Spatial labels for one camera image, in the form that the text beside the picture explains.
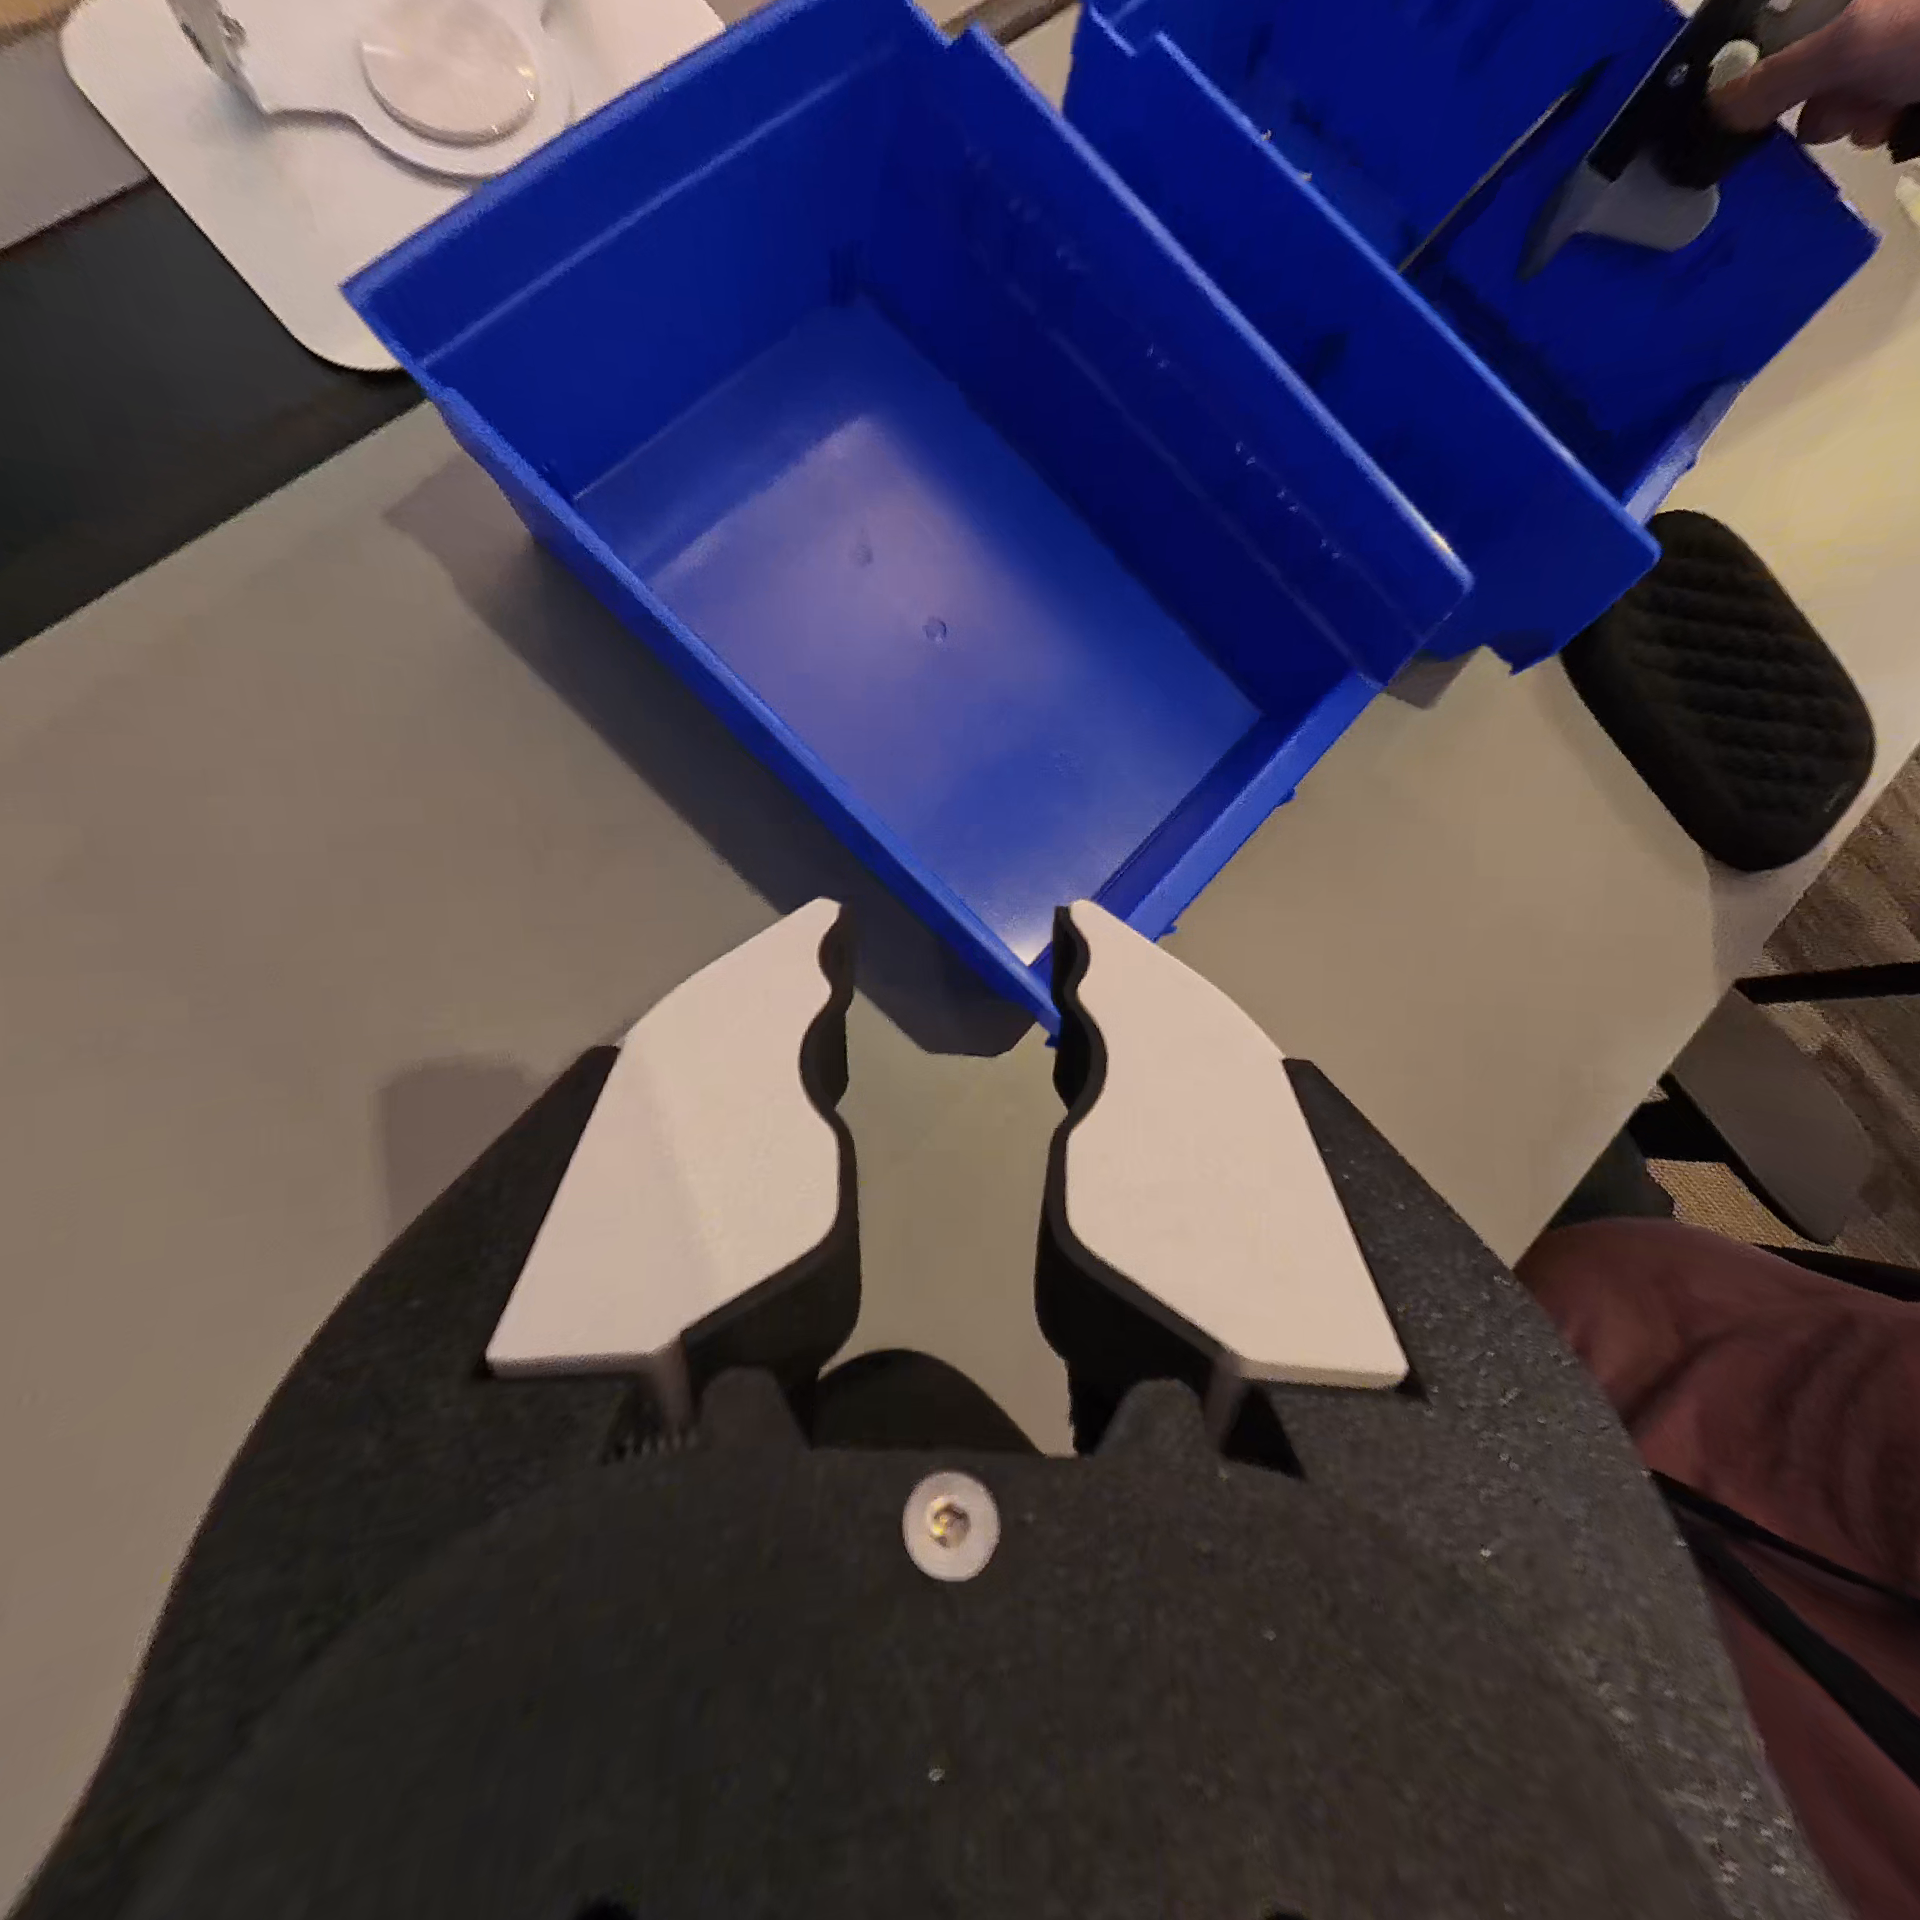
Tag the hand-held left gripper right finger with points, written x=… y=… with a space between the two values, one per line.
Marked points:
x=1217 y=1187

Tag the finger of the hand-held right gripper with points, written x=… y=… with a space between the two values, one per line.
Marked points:
x=1650 y=214
x=1565 y=222

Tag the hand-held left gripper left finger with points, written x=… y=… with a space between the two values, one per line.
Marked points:
x=690 y=1187

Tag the blue bin with divider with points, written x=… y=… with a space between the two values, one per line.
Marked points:
x=1576 y=389

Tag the plain blue bin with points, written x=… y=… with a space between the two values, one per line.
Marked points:
x=899 y=601

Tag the person's right hand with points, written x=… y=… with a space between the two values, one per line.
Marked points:
x=1843 y=75

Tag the black chair armrest pad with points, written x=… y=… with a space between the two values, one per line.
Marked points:
x=1723 y=691

